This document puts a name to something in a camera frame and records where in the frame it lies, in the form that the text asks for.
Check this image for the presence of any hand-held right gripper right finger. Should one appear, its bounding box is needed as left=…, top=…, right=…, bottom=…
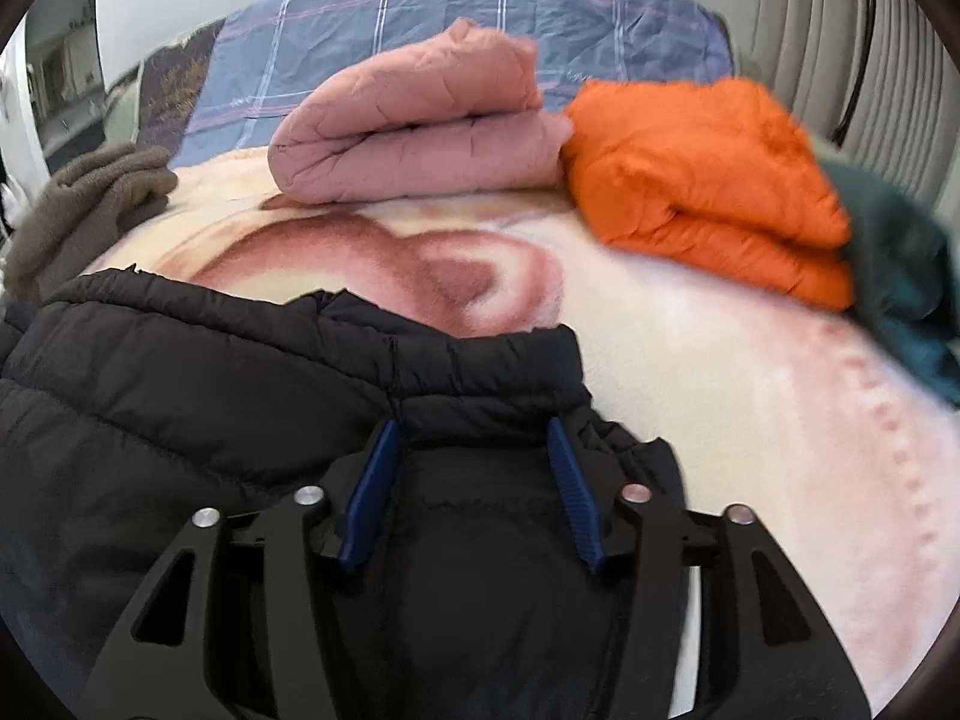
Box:
left=546, top=417, right=871, bottom=720

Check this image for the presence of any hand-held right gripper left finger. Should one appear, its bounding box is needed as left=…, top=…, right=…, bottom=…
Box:
left=97, top=418, right=406, bottom=720

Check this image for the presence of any black puffer jacket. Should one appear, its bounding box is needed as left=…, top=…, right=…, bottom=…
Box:
left=0, top=268, right=687, bottom=720

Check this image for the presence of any cream bear printed blanket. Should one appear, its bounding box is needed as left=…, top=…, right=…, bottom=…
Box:
left=82, top=146, right=960, bottom=713

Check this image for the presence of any orange puffer jacket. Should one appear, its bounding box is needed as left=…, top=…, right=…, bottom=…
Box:
left=559, top=76, right=857, bottom=312

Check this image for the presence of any pink puffer jacket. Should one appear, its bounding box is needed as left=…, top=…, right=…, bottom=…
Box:
left=268, top=17, right=577, bottom=205

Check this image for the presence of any dark teal garment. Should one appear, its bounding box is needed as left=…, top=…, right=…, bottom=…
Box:
left=814, top=154, right=960, bottom=410

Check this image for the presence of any grey-brown fleece garment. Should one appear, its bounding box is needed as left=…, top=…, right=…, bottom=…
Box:
left=4, top=144, right=179, bottom=301

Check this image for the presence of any dark floral printed quilt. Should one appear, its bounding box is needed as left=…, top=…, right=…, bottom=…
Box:
left=105, top=15, right=226, bottom=158

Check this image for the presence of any blue plaid sheet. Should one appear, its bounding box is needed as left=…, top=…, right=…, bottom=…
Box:
left=186, top=0, right=732, bottom=166

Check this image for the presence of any pale grey curtain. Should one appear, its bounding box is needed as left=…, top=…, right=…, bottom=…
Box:
left=754, top=0, right=960, bottom=166

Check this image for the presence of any black floor lamp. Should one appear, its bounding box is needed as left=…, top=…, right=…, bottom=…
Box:
left=831, top=0, right=905, bottom=145

